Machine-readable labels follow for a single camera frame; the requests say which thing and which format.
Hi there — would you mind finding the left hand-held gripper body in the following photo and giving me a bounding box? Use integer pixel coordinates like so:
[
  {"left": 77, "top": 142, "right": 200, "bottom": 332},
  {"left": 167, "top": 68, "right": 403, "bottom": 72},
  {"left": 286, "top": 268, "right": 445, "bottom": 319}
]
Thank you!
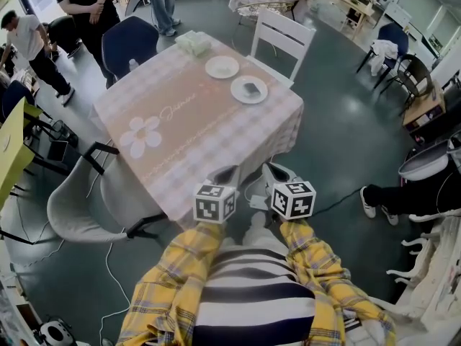
[{"left": 192, "top": 184, "right": 238, "bottom": 225}]

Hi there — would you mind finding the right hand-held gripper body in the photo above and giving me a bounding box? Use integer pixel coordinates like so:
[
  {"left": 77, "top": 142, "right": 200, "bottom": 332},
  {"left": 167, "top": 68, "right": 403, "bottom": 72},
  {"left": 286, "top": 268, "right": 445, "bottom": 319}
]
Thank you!
[{"left": 269, "top": 180, "right": 318, "bottom": 221}]

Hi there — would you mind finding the person's left forearm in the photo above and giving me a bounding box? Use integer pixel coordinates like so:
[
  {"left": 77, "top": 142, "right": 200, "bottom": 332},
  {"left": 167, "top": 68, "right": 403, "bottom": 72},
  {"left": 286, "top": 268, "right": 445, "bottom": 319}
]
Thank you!
[{"left": 117, "top": 221, "right": 226, "bottom": 346}]

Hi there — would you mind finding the person's right forearm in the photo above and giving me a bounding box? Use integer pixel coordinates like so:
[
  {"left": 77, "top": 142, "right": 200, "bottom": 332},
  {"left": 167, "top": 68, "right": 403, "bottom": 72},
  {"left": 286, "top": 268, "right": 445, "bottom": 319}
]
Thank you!
[{"left": 279, "top": 218, "right": 397, "bottom": 346}]

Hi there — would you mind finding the person's light trouser leg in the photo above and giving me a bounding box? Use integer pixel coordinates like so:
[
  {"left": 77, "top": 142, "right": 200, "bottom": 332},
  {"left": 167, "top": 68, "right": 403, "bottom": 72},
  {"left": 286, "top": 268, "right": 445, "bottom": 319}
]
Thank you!
[{"left": 240, "top": 210, "right": 287, "bottom": 255}]

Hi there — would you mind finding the pink checked tablecloth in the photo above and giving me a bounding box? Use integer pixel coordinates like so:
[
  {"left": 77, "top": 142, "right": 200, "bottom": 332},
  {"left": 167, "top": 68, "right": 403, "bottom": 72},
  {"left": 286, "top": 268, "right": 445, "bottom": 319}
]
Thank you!
[{"left": 92, "top": 34, "right": 305, "bottom": 231}]

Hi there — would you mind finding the person's striped shirt torso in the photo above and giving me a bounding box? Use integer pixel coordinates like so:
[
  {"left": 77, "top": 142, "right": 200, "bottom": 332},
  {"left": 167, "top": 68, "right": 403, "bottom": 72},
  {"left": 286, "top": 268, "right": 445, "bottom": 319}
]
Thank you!
[{"left": 192, "top": 247, "right": 317, "bottom": 346}]

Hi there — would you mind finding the pale green tissue pack bundle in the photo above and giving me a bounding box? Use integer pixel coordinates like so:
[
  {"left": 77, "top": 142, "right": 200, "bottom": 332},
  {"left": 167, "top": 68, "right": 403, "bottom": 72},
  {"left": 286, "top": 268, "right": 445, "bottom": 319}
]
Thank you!
[{"left": 175, "top": 30, "right": 213, "bottom": 58}]

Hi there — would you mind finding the grey shell chair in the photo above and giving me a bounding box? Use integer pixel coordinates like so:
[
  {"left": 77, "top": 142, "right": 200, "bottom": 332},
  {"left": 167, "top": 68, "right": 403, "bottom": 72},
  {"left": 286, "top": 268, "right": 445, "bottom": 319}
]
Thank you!
[{"left": 46, "top": 141, "right": 169, "bottom": 243}]

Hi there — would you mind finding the grey white oval shell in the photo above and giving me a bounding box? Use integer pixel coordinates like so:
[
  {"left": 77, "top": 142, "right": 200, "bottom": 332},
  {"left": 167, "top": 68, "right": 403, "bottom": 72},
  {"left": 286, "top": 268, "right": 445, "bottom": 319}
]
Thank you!
[{"left": 398, "top": 143, "right": 451, "bottom": 180}]

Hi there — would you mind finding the white wooden chair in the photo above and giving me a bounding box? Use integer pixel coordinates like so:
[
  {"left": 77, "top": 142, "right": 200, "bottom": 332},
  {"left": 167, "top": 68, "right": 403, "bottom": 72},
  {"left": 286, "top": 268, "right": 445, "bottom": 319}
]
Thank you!
[{"left": 246, "top": 8, "right": 318, "bottom": 88}]

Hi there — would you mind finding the white garment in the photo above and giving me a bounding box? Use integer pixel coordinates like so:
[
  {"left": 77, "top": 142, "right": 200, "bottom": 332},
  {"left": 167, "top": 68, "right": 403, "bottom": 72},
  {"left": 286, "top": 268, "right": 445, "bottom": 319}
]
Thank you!
[{"left": 370, "top": 40, "right": 399, "bottom": 77}]

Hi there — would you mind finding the navy blue chair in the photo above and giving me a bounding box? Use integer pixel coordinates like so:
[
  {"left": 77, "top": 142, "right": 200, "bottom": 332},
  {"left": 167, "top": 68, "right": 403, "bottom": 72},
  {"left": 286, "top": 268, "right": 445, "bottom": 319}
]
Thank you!
[
  {"left": 356, "top": 22, "right": 411, "bottom": 86},
  {"left": 101, "top": 15, "right": 160, "bottom": 81}
]

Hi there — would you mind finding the white ornate furniture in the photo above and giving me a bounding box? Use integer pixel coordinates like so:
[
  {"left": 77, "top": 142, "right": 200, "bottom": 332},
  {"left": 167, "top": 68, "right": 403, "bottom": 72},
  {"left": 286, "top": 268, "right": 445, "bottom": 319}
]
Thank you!
[{"left": 387, "top": 207, "right": 461, "bottom": 333}]

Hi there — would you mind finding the black tablet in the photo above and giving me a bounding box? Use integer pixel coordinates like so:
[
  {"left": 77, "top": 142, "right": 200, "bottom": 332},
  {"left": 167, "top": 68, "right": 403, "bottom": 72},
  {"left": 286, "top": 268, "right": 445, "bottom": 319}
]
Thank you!
[{"left": 46, "top": 141, "right": 70, "bottom": 164}]

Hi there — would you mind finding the black round-back chair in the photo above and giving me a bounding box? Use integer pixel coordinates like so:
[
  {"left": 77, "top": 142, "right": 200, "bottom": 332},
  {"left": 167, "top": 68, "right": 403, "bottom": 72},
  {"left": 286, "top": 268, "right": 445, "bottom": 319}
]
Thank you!
[{"left": 374, "top": 53, "right": 433, "bottom": 117}]

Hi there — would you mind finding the white round device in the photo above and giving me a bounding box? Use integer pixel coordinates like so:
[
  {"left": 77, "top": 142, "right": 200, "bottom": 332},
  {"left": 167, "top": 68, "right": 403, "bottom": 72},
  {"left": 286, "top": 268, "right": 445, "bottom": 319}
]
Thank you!
[{"left": 37, "top": 319, "right": 75, "bottom": 346}]

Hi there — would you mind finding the yellow green table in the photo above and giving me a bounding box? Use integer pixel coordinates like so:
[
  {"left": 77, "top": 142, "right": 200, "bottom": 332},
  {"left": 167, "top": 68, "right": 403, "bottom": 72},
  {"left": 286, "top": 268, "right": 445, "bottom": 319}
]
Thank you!
[{"left": 0, "top": 97, "right": 44, "bottom": 208}]

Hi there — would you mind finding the gold wire chair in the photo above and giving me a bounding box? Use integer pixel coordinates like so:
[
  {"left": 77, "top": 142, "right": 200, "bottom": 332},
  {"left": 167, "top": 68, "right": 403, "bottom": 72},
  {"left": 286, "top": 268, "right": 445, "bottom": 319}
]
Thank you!
[{"left": 237, "top": 1, "right": 300, "bottom": 18}]

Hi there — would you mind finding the black metal chair frame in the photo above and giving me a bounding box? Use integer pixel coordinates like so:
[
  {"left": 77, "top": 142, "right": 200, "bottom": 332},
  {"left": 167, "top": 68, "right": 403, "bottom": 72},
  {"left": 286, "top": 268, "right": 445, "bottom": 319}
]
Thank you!
[{"left": 21, "top": 110, "right": 79, "bottom": 177}]

